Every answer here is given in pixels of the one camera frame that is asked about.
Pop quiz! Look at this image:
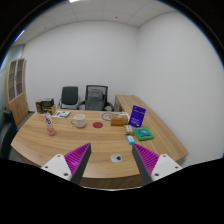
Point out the white green booklet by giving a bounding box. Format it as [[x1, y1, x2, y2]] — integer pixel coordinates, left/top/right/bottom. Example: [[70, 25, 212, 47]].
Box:
[[52, 111, 70, 118]]

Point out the white ceramic mug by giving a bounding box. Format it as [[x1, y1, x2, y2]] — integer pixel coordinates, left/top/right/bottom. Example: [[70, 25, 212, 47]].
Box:
[[71, 114, 85, 128]]

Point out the round grey patterned plate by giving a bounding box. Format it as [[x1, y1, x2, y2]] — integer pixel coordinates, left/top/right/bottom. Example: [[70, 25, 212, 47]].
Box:
[[101, 112, 113, 121]]

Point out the desk cable grommet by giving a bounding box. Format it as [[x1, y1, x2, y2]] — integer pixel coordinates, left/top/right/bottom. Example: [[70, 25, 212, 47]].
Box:
[[111, 154, 122, 163]]

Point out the red round coaster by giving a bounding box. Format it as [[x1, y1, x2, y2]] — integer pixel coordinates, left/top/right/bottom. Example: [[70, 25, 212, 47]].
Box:
[[92, 122, 103, 129]]

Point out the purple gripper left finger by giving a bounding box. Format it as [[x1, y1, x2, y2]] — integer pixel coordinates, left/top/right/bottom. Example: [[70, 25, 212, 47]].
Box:
[[42, 143, 91, 185]]

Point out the wooden glass-door cabinet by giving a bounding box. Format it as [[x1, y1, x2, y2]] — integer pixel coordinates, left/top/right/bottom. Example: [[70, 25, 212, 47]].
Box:
[[4, 58, 28, 125]]

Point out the wooden side desk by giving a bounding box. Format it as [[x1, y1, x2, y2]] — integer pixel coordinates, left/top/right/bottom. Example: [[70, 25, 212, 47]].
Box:
[[113, 94, 151, 116]]

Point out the wooden tissue box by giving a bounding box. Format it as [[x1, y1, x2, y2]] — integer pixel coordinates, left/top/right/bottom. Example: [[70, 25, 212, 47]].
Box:
[[111, 115, 128, 126]]

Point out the purple standing sign card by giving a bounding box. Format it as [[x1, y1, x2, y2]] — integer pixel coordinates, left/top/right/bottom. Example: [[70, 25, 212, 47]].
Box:
[[129, 105, 146, 128]]

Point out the brown cardboard box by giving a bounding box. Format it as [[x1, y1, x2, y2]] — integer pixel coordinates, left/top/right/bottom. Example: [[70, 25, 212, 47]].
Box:
[[35, 98, 54, 113]]

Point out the green flat box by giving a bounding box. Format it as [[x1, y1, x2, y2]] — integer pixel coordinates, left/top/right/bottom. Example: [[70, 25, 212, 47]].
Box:
[[133, 127, 154, 141]]

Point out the black office chair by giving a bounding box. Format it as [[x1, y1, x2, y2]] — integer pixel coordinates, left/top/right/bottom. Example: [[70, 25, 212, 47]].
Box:
[[58, 86, 79, 109]]

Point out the small wooden box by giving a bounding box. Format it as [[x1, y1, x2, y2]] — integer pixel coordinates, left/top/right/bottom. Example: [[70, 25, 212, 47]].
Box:
[[47, 105, 56, 115]]

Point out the grey mesh office chair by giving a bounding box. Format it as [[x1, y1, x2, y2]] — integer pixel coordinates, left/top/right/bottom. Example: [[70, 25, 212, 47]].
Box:
[[78, 85, 114, 111]]

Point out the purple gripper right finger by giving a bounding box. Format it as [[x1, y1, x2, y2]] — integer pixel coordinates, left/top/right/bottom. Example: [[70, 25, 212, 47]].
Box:
[[132, 143, 182, 185]]

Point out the small blue card box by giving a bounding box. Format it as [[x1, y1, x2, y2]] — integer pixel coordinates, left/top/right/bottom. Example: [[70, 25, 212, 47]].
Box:
[[126, 135, 135, 144]]

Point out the clear plastic water bottle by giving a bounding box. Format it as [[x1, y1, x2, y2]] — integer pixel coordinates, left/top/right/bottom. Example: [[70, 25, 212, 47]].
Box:
[[43, 109, 56, 136]]

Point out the small tan box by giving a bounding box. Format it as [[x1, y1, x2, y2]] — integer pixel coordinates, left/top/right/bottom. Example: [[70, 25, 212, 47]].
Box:
[[124, 125, 133, 135]]

